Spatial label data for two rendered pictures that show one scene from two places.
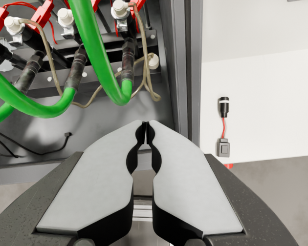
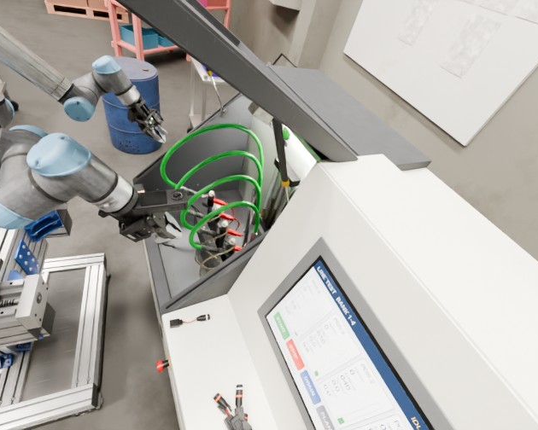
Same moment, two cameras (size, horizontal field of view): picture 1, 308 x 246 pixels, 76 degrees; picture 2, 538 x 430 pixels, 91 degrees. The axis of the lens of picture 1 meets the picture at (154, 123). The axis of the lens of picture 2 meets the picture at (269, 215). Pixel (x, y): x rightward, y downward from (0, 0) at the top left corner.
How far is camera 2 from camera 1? 0.64 m
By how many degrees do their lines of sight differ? 40
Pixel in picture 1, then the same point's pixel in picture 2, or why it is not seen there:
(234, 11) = (247, 289)
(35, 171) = not seen: hidden behind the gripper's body
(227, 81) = (220, 317)
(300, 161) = not seen: outside the picture
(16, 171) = not seen: hidden behind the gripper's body
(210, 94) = (210, 309)
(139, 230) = (61, 352)
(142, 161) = (160, 282)
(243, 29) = (245, 304)
